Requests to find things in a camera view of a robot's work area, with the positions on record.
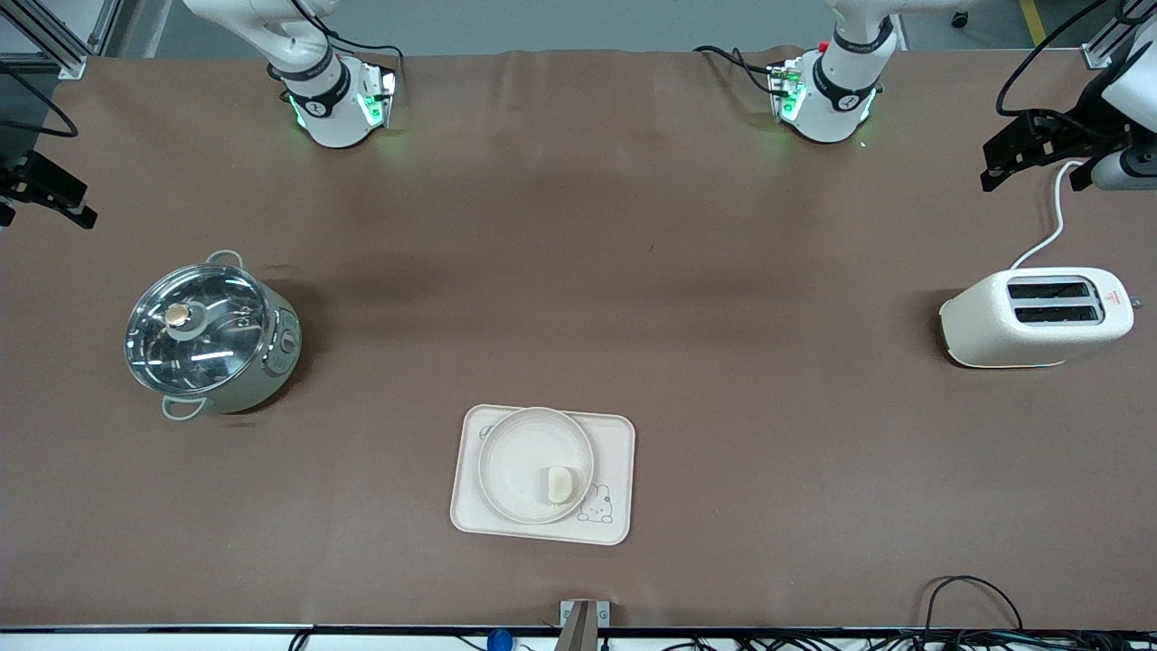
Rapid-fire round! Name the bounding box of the cream round plate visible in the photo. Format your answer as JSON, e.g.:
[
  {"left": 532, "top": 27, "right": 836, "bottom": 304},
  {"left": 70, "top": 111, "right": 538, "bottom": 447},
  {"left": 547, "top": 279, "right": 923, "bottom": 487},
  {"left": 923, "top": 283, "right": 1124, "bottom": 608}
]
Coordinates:
[{"left": 477, "top": 407, "right": 597, "bottom": 526}]

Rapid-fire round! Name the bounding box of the cream two-slot toaster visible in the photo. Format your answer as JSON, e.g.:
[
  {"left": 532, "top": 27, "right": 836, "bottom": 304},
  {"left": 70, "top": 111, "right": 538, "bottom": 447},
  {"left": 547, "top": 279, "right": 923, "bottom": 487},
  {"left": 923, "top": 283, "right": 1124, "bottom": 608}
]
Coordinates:
[{"left": 938, "top": 267, "right": 1136, "bottom": 370}]

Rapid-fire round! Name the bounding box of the glass pot lid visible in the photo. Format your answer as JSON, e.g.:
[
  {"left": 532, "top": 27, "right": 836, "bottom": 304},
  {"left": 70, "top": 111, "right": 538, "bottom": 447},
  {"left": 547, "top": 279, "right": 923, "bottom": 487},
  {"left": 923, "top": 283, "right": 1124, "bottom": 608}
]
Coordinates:
[{"left": 125, "top": 263, "right": 275, "bottom": 395}]

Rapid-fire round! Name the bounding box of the steel pot with glass lid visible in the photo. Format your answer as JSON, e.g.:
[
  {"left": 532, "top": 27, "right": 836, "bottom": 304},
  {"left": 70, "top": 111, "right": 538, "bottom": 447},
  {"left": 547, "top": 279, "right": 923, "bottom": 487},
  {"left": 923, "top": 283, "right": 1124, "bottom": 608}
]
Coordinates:
[{"left": 126, "top": 249, "right": 304, "bottom": 422}]

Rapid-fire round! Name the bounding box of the brown table cover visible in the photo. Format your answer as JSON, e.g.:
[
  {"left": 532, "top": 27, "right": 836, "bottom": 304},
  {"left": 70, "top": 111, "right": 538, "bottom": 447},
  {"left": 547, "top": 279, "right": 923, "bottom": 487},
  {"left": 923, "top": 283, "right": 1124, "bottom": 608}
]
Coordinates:
[{"left": 0, "top": 45, "right": 1157, "bottom": 632}]

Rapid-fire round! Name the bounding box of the cream rabbit print tray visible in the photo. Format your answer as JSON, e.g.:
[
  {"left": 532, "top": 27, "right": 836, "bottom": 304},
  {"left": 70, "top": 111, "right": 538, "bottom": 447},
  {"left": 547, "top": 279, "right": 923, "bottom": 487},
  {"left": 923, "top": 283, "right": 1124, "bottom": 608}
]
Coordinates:
[{"left": 449, "top": 403, "right": 636, "bottom": 546}]

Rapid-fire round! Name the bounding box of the white toaster power cable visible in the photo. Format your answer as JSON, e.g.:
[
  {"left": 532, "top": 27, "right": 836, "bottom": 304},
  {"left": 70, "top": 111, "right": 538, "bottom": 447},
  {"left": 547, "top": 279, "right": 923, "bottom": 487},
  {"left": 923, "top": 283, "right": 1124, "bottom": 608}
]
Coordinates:
[{"left": 1010, "top": 159, "right": 1087, "bottom": 271}]

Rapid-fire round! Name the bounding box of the aluminium frame profile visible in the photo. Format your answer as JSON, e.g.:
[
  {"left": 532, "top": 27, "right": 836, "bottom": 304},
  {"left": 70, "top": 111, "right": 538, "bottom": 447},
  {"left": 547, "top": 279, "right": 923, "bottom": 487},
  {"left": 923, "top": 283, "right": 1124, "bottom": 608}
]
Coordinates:
[
  {"left": 0, "top": 0, "right": 127, "bottom": 80},
  {"left": 1080, "top": 0, "right": 1157, "bottom": 70}
]

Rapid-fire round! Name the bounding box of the black left arm base cable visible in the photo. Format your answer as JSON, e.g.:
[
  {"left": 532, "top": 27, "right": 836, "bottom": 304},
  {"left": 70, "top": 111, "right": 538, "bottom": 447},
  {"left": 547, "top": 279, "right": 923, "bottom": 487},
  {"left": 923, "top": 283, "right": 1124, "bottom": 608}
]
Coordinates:
[{"left": 693, "top": 44, "right": 789, "bottom": 97}]

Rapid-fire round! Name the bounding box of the black arm base cable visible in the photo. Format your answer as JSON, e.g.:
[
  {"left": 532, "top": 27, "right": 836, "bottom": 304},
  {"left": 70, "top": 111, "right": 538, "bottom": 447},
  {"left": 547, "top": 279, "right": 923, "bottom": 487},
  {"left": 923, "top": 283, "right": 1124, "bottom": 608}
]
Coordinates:
[
  {"left": 294, "top": 0, "right": 405, "bottom": 75},
  {"left": 693, "top": 44, "right": 789, "bottom": 97}
]

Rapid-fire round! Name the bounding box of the black right arm base cable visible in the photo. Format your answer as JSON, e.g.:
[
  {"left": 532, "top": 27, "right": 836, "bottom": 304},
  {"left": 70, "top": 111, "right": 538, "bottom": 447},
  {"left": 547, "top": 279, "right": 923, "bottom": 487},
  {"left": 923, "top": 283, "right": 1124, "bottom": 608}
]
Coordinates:
[{"left": 294, "top": 0, "right": 405, "bottom": 75}]

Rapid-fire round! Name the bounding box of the black looping cable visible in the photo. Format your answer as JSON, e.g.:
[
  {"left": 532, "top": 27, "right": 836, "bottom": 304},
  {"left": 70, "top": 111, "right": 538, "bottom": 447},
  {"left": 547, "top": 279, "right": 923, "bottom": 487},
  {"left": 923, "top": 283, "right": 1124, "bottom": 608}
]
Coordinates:
[{"left": 922, "top": 575, "right": 1025, "bottom": 636}]

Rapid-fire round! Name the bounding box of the grey metal camera bracket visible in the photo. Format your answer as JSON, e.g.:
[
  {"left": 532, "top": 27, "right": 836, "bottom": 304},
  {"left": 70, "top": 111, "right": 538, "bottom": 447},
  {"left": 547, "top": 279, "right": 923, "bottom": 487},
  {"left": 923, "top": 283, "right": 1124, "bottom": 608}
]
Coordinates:
[{"left": 559, "top": 599, "right": 611, "bottom": 651}]

